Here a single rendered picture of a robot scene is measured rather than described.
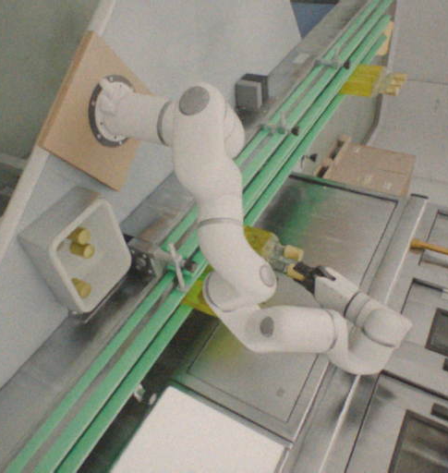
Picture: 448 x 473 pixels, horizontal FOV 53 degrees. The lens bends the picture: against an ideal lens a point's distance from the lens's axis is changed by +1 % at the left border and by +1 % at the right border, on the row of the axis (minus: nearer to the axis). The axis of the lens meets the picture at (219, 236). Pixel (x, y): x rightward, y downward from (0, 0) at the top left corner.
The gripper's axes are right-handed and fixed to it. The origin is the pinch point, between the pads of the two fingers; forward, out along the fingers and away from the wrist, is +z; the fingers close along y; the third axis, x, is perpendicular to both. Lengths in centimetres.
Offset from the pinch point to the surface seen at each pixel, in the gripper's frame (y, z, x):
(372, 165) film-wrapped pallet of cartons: -233, 159, -340
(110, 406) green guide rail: -3, 11, 55
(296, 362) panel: -12.6, -10.2, 15.4
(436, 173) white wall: -307, 131, -466
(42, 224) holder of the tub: 33, 31, 45
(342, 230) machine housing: -15.6, 9.7, -33.8
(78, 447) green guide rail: -4, 8, 65
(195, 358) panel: -12.9, 10.0, 31.7
